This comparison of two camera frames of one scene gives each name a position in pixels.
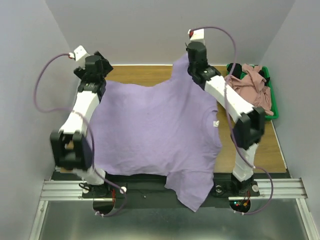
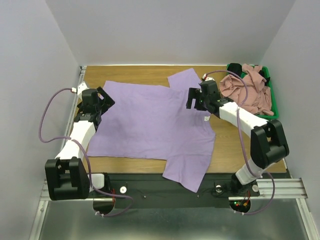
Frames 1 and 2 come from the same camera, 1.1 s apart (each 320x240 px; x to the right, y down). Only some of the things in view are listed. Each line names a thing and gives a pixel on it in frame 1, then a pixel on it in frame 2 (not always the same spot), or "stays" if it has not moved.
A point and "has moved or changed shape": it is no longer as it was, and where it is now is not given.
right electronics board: (240, 206) stays
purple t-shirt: (168, 127) has moved or changed shape
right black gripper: (194, 66) -> (194, 97)
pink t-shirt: (251, 87) stays
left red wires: (113, 196) stays
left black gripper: (106, 67) -> (107, 102)
